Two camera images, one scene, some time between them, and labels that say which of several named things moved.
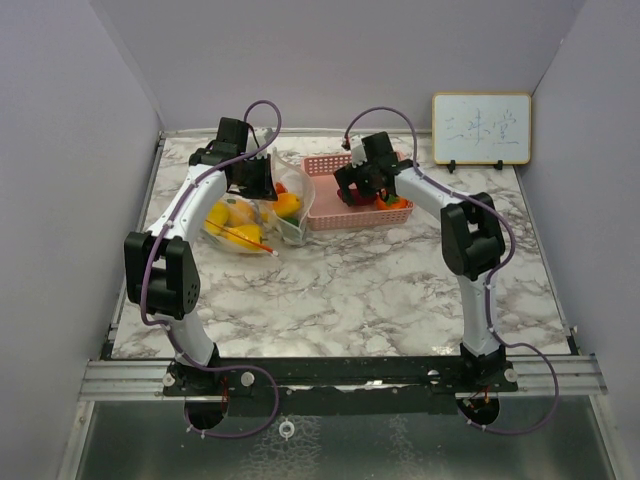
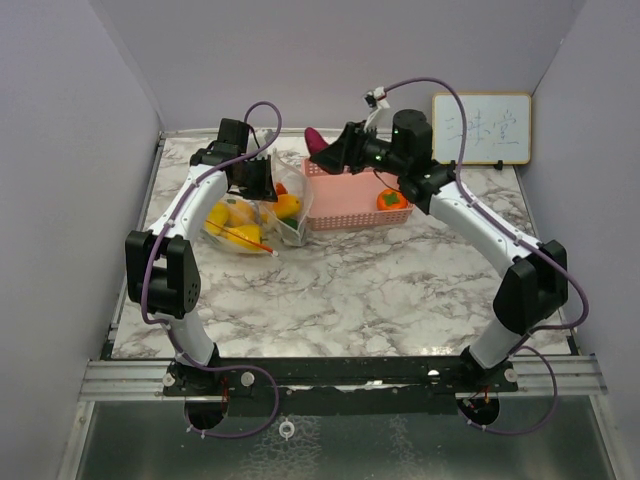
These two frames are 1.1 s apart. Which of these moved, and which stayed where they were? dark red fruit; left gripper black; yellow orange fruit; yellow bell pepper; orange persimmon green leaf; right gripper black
Moved: right gripper black; dark red fruit
Stayed: yellow bell pepper; yellow orange fruit; left gripper black; orange persimmon green leaf
